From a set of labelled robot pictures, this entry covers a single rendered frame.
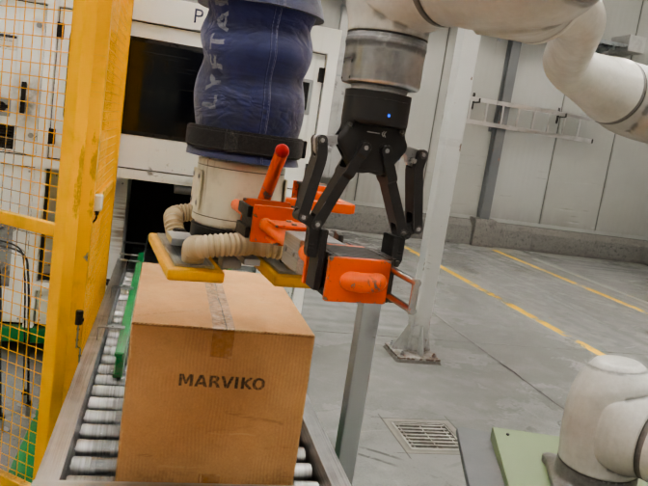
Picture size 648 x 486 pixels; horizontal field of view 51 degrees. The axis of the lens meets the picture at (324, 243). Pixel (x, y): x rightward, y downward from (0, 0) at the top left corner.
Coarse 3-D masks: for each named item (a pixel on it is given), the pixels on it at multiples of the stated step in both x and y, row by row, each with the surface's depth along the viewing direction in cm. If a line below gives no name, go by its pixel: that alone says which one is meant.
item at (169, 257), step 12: (180, 228) 139; (156, 240) 138; (168, 240) 137; (156, 252) 130; (168, 252) 126; (180, 252) 128; (168, 264) 118; (180, 264) 118; (192, 264) 119; (204, 264) 120; (216, 264) 124; (168, 276) 115; (180, 276) 116; (192, 276) 116; (204, 276) 117; (216, 276) 118
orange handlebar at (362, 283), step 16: (320, 192) 165; (336, 208) 145; (352, 208) 147; (272, 224) 99; (288, 224) 100; (304, 224) 102; (272, 240) 99; (304, 256) 85; (352, 272) 74; (352, 288) 73; (368, 288) 73
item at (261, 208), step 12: (240, 204) 110; (252, 204) 113; (264, 204) 113; (276, 204) 114; (288, 204) 115; (252, 216) 106; (264, 216) 106; (276, 216) 107; (288, 216) 107; (240, 228) 109; (252, 228) 106; (252, 240) 106; (264, 240) 107
